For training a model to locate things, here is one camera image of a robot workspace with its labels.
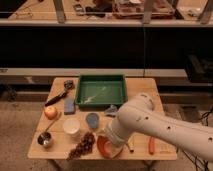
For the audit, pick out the dark grape bunch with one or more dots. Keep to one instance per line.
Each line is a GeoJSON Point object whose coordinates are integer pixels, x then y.
{"type": "Point", "coordinates": [85, 146]}

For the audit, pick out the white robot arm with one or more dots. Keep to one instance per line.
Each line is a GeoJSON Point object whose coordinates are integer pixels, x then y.
{"type": "Point", "coordinates": [138, 115]}

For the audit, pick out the blue cup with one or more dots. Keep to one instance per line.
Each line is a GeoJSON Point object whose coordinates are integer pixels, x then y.
{"type": "Point", "coordinates": [92, 120]}

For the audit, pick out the white plastic cup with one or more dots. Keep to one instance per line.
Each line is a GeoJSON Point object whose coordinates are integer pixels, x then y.
{"type": "Point", "coordinates": [71, 126]}

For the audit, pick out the metal measuring cup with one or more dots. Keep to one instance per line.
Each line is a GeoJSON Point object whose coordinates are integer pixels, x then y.
{"type": "Point", "coordinates": [45, 138]}

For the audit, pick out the green plastic tray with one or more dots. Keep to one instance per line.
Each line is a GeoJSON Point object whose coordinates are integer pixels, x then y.
{"type": "Point", "coordinates": [101, 91]}

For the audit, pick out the crumpled blue grey cloth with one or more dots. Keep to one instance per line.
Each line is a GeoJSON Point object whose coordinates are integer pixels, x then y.
{"type": "Point", "coordinates": [111, 111]}

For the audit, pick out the blue sponge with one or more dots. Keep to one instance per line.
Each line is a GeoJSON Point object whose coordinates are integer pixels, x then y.
{"type": "Point", "coordinates": [69, 106]}

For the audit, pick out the yellow banana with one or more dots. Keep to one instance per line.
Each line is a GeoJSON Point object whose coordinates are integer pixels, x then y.
{"type": "Point", "coordinates": [130, 144]}

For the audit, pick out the apple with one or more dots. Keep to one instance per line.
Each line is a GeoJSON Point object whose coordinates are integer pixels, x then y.
{"type": "Point", "coordinates": [50, 112]}

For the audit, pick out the wooden folding table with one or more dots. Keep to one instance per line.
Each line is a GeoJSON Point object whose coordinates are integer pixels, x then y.
{"type": "Point", "coordinates": [63, 143]}

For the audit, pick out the orange bowl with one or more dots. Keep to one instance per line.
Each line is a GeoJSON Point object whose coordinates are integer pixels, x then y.
{"type": "Point", "coordinates": [106, 148]}

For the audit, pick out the orange carrot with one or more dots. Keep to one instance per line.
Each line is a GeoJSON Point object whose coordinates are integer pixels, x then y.
{"type": "Point", "coordinates": [151, 145]}

